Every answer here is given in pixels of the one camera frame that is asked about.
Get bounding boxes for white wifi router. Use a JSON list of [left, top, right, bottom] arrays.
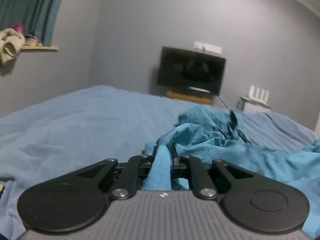
[[248, 85, 269, 105]]

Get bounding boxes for wooden tv stand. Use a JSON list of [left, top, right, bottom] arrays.
[[166, 90, 214, 105]]

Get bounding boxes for light blue bed blanket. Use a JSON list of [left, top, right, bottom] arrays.
[[0, 84, 320, 240]]

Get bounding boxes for teal window curtain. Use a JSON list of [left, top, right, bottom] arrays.
[[1, 0, 62, 46]]

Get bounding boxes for teal blue hooded jacket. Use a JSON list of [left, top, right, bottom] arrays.
[[142, 106, 319, 238]]

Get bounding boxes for pink items on sill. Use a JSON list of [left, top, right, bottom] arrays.
[[14, 23, 43, 47]]

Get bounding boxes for wooden window sill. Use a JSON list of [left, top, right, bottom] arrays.
[[22, 46, 59, 51]]

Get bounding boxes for cream hanging garment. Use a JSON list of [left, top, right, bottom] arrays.
[[0, 28, 25, 67]]

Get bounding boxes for white wall power strip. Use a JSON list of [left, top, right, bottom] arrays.
[[194, 42, 222, 55]]

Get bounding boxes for black television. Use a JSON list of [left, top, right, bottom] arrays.
[[157, 47, 227, 95]]

